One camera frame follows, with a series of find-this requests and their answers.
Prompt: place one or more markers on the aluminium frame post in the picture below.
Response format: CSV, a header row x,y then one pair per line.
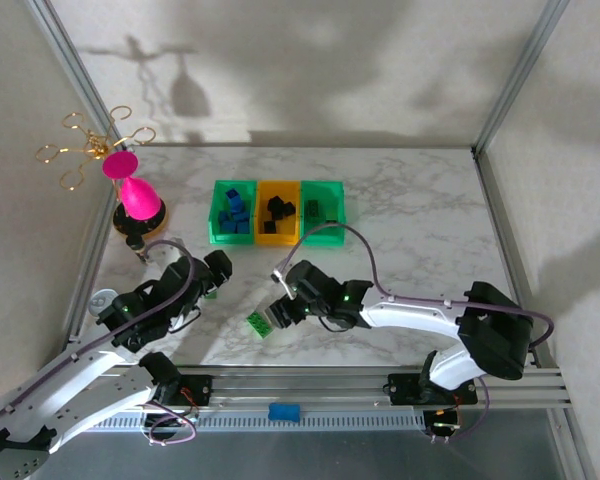
x,y
77,75
517,75

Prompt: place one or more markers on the small green lego brick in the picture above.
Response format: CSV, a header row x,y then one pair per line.
x,y
211,295

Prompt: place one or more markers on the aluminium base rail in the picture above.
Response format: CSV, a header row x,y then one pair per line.
x,y
305,387

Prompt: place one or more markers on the long blue lego brick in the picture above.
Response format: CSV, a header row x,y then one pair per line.
x,y
242,223

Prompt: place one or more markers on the orange plastic bin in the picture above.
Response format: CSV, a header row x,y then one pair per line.
x,y
277,241

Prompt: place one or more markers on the black lego brick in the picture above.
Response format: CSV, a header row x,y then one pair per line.
x,y
289,210
275,203
279,215
270,227

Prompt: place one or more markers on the aluminium table edge rail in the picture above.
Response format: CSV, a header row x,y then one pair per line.
x,y
330,145
101,225
502,225

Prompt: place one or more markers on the blue brick on rail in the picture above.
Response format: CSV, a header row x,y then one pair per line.
x,y
283,411

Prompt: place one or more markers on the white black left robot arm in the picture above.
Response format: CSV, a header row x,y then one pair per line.
x,y
70,380

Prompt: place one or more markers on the small blue lego brick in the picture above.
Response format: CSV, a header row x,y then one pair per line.
x,y
233,193

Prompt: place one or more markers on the pink cone stand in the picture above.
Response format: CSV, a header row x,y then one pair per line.
x,y
139,197

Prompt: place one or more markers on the green bin with blue bricks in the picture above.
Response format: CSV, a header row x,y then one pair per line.
x,y
232,240

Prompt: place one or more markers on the long green lego brick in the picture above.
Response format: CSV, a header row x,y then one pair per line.
x,y
314,209
256,325

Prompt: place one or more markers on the gold wine glass rack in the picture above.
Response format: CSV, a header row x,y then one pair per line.
x,y
130,224

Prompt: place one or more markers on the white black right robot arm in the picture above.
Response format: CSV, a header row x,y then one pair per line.
x,y
410,312

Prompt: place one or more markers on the grey metal panel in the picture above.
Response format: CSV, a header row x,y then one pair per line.
x,y
305,460

